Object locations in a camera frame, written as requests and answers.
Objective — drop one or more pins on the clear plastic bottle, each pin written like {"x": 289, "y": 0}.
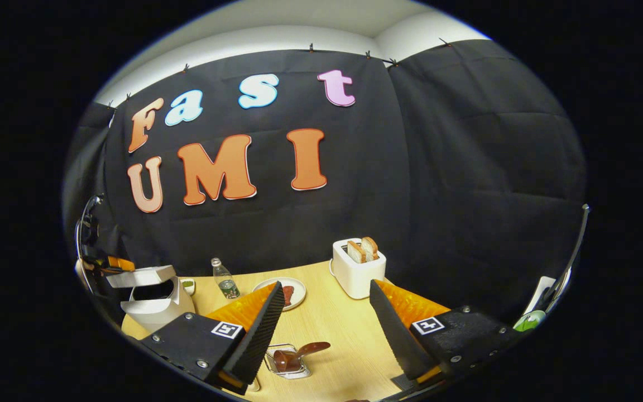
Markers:
{"x": 225, "y": 282}

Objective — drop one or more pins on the white flat object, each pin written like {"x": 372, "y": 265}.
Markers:
{"x": 536, "y": 293}

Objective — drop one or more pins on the toasted bread slice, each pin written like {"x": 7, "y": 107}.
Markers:
{"x": 370, "y": 248}
{"x": 355, "y": 252}

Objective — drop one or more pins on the white rice cooker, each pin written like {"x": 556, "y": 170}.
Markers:
{"x": 159, "y": 310}

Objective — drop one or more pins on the white toaster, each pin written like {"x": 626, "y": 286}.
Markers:
{"x": 358, "y": 276}

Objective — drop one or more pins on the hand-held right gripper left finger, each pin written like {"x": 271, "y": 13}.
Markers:
{"x": 257, "y": 338}

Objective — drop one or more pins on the small green object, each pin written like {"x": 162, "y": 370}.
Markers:
{"x": 529, "y": 321}

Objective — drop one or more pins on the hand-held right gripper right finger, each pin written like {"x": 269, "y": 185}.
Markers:
{"x": 397, "y": 338}

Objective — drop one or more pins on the red meat piece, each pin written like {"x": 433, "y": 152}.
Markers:
{"x": 288, "y": 295}

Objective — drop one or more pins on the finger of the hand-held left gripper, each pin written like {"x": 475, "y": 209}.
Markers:
{"x": 118, "y": 263}

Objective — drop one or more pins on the brown wooden spoon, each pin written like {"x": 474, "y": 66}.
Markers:
{"x": 310, "y": 350}

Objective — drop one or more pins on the small dish with green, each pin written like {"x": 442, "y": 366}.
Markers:
{"x": 187, "y": 286}

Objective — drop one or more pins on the white round plate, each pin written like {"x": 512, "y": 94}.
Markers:
{"x": 299, "y": 290}

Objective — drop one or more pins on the black backdrop cloth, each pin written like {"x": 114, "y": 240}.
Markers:
{"x": 438, "y": 167}

